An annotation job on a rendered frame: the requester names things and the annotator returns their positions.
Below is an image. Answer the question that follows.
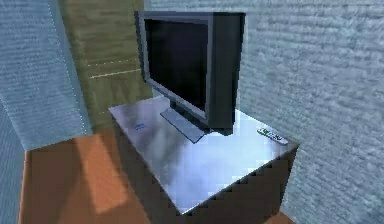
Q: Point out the black television set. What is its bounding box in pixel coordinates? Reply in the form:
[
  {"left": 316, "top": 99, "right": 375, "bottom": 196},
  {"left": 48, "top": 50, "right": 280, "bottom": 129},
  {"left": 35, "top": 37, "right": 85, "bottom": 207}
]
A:
[{"left": 134, "top": 10, "right": 247, "bottom": 144}]

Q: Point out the grey metal television stand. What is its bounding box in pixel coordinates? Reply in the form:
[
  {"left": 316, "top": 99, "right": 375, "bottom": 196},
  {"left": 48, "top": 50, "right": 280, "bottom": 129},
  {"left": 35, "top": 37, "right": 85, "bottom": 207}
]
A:
[{"left": 108, "top": 95, "right": 300, "bottom": 224}]

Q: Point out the olive wooden room door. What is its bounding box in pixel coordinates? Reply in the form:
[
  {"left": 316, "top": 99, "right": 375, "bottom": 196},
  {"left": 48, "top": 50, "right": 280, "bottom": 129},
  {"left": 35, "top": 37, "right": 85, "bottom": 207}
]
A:
[{"left": 58, "top": 0, "right": 155, "bottom": 134}]

